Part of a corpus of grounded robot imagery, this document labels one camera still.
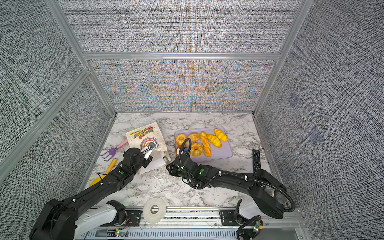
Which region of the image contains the long orange fake baguette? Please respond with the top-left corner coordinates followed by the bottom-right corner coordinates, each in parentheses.
top-left (200, 132), bottom-right (212, 157)

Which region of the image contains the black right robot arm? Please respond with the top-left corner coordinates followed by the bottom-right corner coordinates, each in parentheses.
top-left (166, 154), bottom-right (296, 219)

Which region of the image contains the yellow bundt fake bread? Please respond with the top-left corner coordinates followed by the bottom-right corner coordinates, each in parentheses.
top-left (175, 134), bottom-right (188, 147)

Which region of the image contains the yellow ridged fake loaf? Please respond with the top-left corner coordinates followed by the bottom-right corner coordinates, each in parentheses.
top-left (214, 129), bottom-right (229, 142)

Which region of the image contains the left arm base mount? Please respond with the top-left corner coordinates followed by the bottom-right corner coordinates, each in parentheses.
top-left (105, 200), bottom-right (143, 228)

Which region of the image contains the pale yellow fake bun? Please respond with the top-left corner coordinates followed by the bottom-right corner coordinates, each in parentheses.
top-left (189, 132), bottom-right (200, 143)

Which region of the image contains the yellow toy tool handle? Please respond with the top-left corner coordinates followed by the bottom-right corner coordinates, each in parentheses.
top-left (89, 159), bottom-right (118, 187)

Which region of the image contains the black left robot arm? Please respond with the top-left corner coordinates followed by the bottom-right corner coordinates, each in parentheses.
top-left (29, 147), bottom-right (154, 240)

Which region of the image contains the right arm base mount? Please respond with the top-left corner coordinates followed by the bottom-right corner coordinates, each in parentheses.
top-left (219, 200), bottom-right (263, 240)

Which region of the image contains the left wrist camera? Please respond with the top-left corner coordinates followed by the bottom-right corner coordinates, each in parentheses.
top-left (141, 141), bottom-right (157, 160)

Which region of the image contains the black remote control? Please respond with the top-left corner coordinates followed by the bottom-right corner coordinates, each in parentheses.
top-left (252, 149), bottom-right (261, 173)

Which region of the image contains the white tape roll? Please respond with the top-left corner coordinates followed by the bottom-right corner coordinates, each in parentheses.
top-left (143, 198), bottom-right (167, 224)

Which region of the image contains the white printed paper bag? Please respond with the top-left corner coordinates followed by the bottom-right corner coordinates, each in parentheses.
top-left (126, 122), bottom-right (171, 175)

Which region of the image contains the purple toy garden fork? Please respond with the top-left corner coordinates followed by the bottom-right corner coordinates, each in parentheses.
top-left (100, 140), bottom-right (128, 162)

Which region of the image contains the lilac plastic tray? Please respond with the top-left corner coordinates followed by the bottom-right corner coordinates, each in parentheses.
top-left (174, 127), bottom-right (233, 163)

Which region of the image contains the aluminium front rail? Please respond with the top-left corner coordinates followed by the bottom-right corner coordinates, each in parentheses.
top-left (73, 205), bottom-right (311, 240)

